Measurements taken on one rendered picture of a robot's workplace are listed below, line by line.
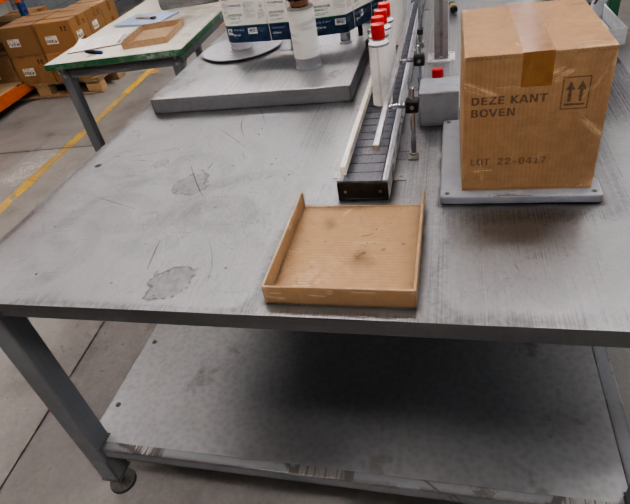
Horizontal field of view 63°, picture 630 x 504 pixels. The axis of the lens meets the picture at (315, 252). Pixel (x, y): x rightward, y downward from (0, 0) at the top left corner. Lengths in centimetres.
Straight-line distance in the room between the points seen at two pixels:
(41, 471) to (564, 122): 180
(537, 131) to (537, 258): 24
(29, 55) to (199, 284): 467
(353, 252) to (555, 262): 35
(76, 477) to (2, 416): 47
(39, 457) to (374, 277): 145
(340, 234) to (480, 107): 35
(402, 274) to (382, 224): 16
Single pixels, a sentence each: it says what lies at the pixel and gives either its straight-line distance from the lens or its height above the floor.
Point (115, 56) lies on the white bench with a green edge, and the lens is 286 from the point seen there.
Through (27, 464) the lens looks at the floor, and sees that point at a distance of 207.
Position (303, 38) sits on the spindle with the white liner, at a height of 98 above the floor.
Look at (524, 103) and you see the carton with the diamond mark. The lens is 102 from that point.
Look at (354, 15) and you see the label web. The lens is 201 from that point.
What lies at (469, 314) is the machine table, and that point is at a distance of 85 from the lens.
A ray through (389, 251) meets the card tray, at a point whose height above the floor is 83.
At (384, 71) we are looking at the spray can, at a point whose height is 98.
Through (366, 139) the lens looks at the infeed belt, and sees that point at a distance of 127.
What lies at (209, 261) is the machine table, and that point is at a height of 83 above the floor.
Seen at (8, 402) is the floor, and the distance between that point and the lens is 231.
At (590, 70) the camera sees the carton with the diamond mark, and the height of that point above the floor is 108.
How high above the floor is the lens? 144
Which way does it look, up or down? 37 degrees down
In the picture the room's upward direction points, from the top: 11 degrees counter-clockwise
